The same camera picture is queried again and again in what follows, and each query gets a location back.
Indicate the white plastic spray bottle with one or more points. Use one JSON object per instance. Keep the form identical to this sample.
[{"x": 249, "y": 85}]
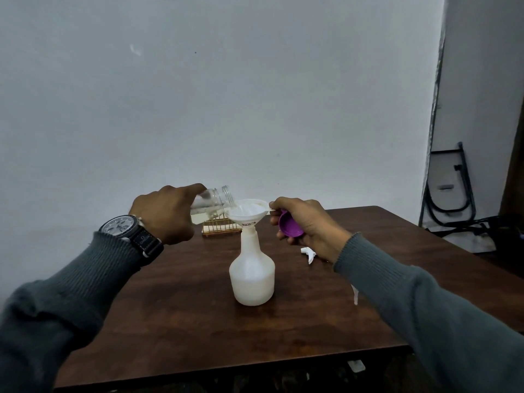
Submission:
[{"x": 251, "y": 282}]

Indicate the small white floor object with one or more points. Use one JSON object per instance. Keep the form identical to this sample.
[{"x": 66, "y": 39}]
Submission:
[{"x": 356, "y": 366}]

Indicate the dark wooden door frame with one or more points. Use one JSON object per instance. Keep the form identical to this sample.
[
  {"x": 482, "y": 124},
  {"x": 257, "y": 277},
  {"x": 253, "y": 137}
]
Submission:
[{"x": 513, "y": 180}]

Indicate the clear glass bottle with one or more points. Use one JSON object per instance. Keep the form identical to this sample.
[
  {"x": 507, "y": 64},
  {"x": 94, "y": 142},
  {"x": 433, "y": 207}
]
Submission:
[{"x": 211, "y": 202}]

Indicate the person's left hand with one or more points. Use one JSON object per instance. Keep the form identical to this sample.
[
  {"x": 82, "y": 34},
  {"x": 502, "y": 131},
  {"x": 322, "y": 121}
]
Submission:
[{"x": 168, "y": 216}]

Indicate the dark wooden table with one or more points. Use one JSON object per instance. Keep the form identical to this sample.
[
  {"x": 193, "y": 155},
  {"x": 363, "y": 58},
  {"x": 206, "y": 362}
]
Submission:
[{"x": 184, "y": 323}]

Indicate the person's right hand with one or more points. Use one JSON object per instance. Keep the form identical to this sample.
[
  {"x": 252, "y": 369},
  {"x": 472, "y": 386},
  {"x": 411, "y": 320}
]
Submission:
[{"x": 319, "y": 229}]

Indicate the person's right forearm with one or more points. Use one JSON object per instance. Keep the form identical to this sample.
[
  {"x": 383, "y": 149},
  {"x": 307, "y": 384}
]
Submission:
[{"x": 442, "y": 323}]

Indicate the white trigger sprayer head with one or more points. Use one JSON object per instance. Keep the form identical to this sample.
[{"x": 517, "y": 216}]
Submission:
[{"x": 309, "y": 253}]

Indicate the purple bottle cap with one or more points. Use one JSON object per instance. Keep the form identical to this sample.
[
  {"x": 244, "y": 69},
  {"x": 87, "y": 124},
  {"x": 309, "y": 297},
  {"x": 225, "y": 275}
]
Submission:
[{"x": 290, "y": 225}]

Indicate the black folding chair frame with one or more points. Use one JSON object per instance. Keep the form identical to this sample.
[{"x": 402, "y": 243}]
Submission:
[{"x": 464, "y": 167}]

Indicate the person's left forearm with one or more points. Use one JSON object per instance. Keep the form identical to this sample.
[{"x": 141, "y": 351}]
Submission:
[{"x": 61, "y": 315}]

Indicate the white plastic funnel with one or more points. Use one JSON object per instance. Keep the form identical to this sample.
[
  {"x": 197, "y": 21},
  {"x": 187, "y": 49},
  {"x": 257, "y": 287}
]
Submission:
[{"x": 247, "y": 214}]

